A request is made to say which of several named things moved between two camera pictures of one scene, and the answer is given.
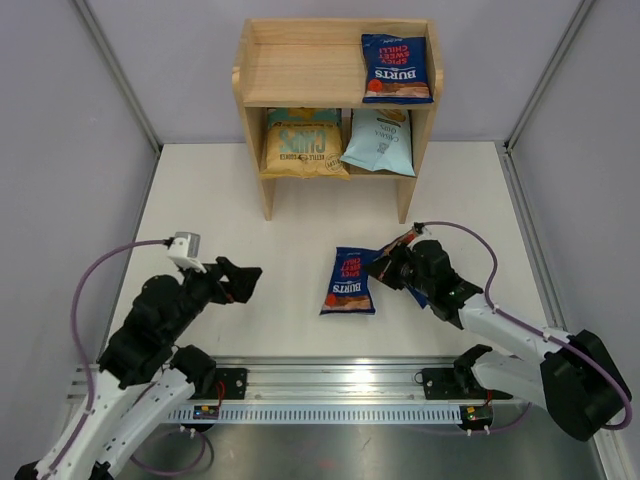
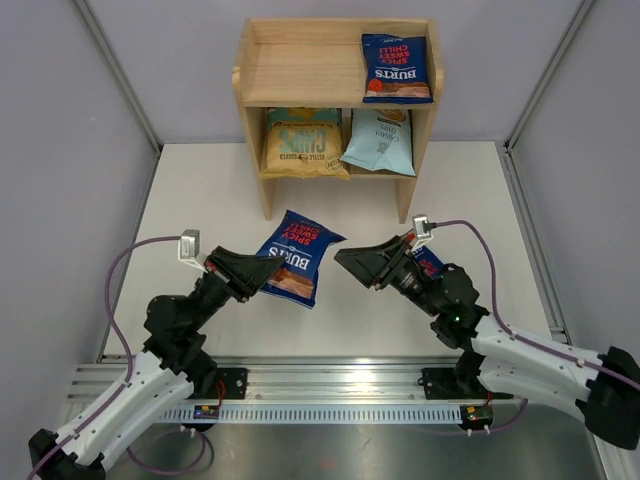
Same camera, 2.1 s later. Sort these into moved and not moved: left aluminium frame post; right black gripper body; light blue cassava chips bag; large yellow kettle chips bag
Moved: right black gripper body
Not moved: large yellow kettle chips bag; left aluminium frame post; light blue cassava chips bag
